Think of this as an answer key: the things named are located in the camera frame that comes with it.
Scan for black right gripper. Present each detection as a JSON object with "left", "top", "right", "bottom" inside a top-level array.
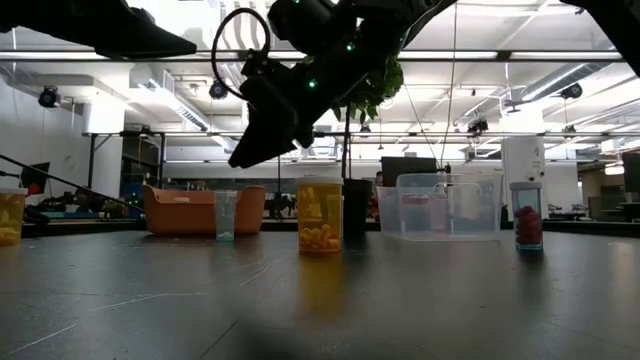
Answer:
[{"left": 228, "top": 58, "right": 347, "bottom": 169}]

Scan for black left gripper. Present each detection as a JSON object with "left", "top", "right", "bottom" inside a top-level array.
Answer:
[{"left": 0, "top": 0, "right": 198, "bottom": 60}]

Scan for large amber pill bottle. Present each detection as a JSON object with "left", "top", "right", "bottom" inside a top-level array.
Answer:
[{"left": 296, "top": 175, "right": 345, "bottom": 256}]

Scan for pale teal pill bottle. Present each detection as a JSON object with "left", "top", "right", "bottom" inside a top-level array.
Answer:
[{"left": 214, "top": 189, "right": 239, "bottom": 243}]

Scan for pink pill bottle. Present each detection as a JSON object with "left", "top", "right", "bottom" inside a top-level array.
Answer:
[{"left": 429, "top": 195, "right": 450, "bottom": 235}]

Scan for small amber pill bottle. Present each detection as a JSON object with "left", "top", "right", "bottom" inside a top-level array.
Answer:
[{"left": 0, "top": 187, "right": 29, "bottom": 247}]

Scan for teal bottle red pills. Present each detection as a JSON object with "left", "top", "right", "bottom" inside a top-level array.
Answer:
[{"left": 508, "top": 180, "right": 544, "bottom": 252}]

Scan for orange plastic bin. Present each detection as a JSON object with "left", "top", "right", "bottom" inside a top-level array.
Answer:
[{"left": 142, "top": 184, "right": 268, "bottom": 237}]

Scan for clear plastic bin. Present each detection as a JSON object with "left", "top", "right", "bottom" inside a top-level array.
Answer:
[{"left": 376, "top": 171, "right": 504, "bottom": 243}]

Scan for green leafy potted tree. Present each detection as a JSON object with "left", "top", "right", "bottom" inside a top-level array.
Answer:
[{"left": 329, "top": 54, "right": 405, "bottom": 181}]

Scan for black monitor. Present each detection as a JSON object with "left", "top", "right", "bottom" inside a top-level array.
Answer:
[
  {"left": 621, "top": 151, "right": 640, "bottom": 194},
  {"left": 380, "top": 156, "right": 439, "bottom": 188},
  {"left": 19, "top": 161, "right": 52, "bottom": 196}
]

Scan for seated person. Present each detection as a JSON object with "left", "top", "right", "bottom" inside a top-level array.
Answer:
[{"left": 72, "top": 187, "right": 102, "bottom": 214}]

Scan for wooden top workbench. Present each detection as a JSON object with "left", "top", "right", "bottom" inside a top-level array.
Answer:
[{"left": 38, "top": 208, "right": 146, "bottom": 222}]

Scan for white pillar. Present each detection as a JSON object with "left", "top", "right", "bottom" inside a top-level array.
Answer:
[{"left": 501, "top": 136, "right": 548, "bottom": 221}]

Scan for black looped camera cable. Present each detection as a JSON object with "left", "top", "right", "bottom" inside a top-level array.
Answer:
[{"left": 210, "top": 6, "right": 272, "bottom": 101}]

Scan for black table edge frame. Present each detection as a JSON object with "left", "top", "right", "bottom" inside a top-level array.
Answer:
[{"left": 22, "top": 218, "right": 640, "bottom": 239}]

